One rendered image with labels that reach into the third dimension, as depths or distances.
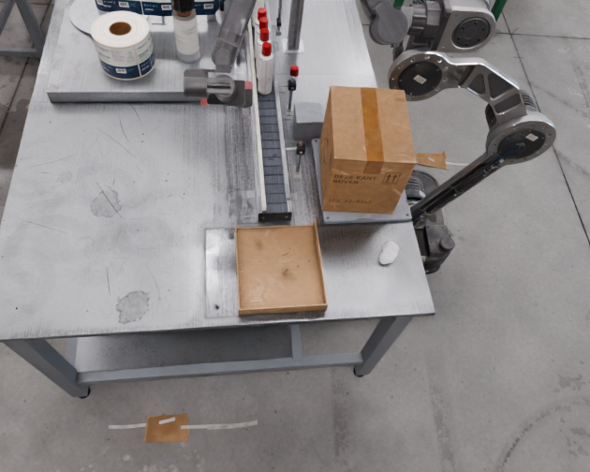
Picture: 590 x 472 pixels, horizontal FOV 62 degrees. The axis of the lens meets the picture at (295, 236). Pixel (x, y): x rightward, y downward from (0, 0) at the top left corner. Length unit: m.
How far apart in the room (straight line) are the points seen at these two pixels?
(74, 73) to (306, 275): 1.15
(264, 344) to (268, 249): 0.62
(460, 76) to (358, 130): 0.41
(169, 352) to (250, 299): 0.69
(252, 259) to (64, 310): 0.56
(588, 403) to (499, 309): 0.55
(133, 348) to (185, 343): 0.21
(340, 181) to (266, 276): 0.37
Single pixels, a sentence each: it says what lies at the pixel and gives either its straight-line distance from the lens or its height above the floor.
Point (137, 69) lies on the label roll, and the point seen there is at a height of 0.92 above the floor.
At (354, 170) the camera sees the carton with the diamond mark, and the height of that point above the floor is 1.07.
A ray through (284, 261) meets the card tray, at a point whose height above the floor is 0.83.
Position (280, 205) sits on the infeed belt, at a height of 0.88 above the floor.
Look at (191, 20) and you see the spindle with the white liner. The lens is 1.95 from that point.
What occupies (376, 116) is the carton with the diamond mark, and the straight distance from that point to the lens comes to 1.56.
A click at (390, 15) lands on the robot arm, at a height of 1.48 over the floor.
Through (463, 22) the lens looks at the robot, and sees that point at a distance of 1.36.
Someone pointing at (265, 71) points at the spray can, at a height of 0.99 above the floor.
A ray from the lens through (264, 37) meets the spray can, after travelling 1.86.
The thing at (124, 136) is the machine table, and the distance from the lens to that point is 1.89.
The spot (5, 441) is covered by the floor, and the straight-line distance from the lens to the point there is 2.42.
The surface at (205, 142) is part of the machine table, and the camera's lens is 1.83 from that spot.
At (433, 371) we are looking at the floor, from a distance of 2.43.
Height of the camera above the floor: 2.19
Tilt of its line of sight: 59 degrees down
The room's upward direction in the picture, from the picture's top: 9 degrees clockwise
